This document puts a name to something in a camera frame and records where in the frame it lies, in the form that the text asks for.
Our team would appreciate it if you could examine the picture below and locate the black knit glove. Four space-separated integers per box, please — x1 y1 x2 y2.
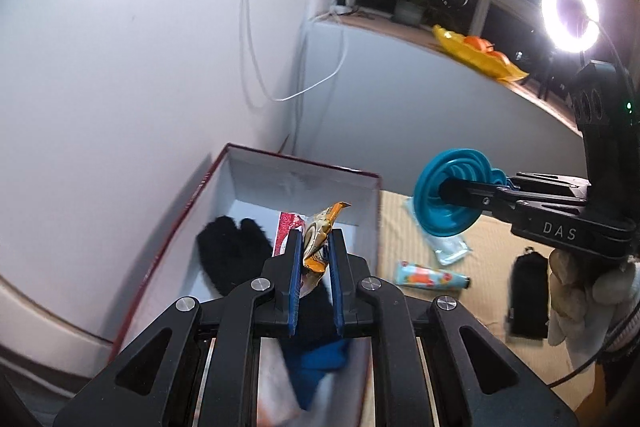
196 216 272 296

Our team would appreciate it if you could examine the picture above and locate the blue knitted cloth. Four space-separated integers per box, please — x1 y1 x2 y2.
280 339 350 411

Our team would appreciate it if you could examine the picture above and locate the teal collapsible funnel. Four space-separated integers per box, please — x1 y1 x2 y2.
412 148 514 237

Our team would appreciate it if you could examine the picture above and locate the white gloved right hand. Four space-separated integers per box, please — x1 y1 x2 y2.
548 249 639 366

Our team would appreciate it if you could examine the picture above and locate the colourful cream tube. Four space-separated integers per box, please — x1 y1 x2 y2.
394 261 471 291

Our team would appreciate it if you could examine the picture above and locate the clear plastic packet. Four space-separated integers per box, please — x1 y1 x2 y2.
404 197 472 267

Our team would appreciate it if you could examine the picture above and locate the black folded cloth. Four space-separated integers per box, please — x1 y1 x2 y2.
506 247 549 340

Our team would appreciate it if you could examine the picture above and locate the orange fruit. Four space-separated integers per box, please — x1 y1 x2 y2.
463 36 494 53

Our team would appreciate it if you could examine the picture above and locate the yellow leaf-shaped fruit plate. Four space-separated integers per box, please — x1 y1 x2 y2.
432 25 528 82

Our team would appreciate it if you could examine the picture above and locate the potted plant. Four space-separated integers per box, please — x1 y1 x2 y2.
392 0 431 27

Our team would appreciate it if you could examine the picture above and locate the white power strip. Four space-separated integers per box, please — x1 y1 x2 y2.
330 4 354 15

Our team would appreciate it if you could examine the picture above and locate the black camera box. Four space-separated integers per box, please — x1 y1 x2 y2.
570 61 639 221

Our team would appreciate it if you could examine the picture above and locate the ring light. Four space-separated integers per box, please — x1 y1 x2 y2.
540 0 600 54

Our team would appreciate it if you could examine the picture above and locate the white hanging cable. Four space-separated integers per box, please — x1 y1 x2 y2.
238 0 350 103

